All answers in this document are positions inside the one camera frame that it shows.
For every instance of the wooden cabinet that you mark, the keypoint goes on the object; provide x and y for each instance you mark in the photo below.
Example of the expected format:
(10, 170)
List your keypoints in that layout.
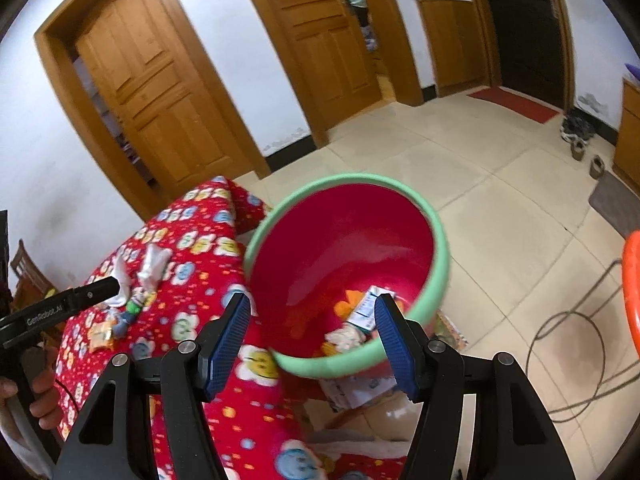
(629, 135)

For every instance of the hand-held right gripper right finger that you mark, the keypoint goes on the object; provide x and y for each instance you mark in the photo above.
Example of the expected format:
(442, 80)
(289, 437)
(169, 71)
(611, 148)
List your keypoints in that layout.
(395, 345)

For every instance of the yellow snack wrapper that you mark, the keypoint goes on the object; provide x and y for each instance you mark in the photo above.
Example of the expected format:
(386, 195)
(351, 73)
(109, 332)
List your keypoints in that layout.
(101, 336)

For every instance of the dark door frame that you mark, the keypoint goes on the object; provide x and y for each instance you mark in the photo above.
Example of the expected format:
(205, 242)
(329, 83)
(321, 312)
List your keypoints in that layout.
(565, 45)

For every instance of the blue grey wrapper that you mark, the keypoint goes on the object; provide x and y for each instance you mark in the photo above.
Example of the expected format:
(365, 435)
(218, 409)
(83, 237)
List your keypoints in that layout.
(123, 323)

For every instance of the wooden door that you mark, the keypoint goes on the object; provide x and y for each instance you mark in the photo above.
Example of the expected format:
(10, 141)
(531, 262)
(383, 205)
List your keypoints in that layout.
(325, 35)
(160, 90)

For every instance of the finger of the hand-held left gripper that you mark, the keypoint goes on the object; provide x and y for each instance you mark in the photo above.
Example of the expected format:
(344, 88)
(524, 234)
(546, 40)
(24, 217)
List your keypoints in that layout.
(97, 290)

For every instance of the orange stool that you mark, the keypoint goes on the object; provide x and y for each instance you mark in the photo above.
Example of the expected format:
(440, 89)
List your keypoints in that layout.
(634, 290)

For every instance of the wooden door frame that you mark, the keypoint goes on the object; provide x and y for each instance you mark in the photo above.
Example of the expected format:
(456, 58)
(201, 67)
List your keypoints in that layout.
(65, 75)
(397, 65)

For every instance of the brown shoe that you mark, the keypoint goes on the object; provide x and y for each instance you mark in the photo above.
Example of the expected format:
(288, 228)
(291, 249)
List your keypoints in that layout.
(579, 150)
(597, 167)

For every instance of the white printed carton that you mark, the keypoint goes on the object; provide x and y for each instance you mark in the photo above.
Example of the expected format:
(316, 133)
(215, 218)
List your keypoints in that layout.
(357, 392)

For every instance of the dark sneaker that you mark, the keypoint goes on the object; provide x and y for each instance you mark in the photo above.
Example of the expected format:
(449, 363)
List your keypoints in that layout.
(576, 129)

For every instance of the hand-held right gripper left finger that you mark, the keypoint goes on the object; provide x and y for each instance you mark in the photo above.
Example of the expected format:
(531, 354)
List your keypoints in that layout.
(227, 345)

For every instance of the red basin with green rim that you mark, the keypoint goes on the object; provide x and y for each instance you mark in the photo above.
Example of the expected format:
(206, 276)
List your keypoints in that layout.
(340, 250)

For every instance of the dark entrance door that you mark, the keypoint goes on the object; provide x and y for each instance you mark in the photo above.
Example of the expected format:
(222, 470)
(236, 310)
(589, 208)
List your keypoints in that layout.
(520, 25)

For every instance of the wooden chair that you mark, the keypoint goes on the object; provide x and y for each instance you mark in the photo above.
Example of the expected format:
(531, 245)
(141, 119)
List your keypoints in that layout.
(30, 275)

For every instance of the person's left hand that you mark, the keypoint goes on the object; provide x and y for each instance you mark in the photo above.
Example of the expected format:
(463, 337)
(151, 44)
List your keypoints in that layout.
(47, 400)

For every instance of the grey floor mat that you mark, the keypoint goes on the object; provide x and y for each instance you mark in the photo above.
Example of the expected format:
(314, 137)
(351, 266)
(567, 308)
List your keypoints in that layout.
(612, 202)

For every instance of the red flower-print tablecloth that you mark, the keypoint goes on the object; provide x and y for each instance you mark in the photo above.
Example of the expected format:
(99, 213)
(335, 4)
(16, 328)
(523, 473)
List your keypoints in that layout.
(190, 270)

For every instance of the red doormat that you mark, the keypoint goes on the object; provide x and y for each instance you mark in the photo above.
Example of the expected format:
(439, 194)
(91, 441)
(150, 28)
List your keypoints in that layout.
(515, 104)

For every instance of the white tissue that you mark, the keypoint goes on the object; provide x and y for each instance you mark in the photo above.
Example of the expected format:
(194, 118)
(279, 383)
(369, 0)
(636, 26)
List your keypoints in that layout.
(347, 337)
(152, 265)
(120, 290)

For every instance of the orange peel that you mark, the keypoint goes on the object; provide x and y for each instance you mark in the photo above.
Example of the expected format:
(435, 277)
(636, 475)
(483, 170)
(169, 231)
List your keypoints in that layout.
(347, 306)

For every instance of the wooden wall panel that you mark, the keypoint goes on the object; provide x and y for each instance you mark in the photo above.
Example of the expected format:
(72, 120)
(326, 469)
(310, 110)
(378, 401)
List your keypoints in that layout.
(455, 45)

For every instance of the white cardboard box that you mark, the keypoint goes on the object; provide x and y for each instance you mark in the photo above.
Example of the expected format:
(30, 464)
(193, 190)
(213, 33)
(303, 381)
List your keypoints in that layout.
(370, 310)

